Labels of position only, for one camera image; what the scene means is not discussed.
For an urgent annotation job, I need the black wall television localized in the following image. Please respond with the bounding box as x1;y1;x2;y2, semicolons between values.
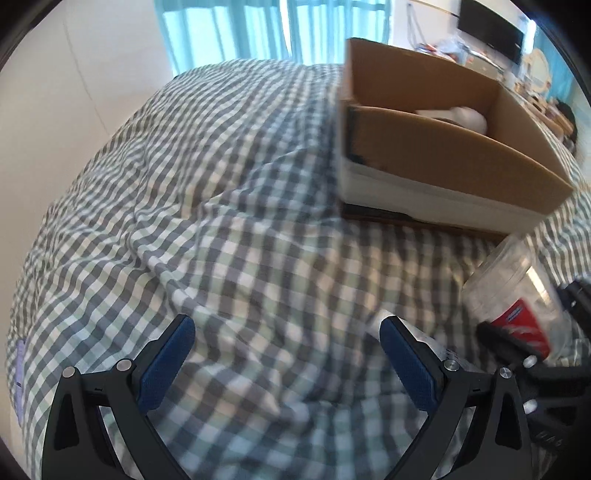
457;0;527;65

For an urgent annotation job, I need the white oval mirror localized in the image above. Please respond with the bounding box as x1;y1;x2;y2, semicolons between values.
526;46;553;100

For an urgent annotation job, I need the grey checked blanket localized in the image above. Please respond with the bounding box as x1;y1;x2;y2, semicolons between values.
4;58;591;480

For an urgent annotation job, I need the brown cardboard box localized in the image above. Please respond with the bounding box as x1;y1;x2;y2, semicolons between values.
336;38;576;237

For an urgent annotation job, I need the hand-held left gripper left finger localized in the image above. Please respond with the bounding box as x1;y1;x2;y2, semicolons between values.
41;315;197;480

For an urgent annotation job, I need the white toothpaste tube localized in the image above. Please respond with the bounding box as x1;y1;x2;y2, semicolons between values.
367;322;465;366

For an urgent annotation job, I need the clear plastic jar red label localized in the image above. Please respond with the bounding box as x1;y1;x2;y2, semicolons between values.
462;234;574;363

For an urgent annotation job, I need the black bag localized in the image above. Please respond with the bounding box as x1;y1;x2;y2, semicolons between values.
555;102;579;139

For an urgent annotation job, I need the wide teal curtain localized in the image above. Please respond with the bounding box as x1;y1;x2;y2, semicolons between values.
154;0;289;77

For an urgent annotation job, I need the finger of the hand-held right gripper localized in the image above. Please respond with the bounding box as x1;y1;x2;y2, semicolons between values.
556;276;591;319
477;322;555;370

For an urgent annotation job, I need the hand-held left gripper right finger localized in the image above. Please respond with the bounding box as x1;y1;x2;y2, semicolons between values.
379;316;543;480

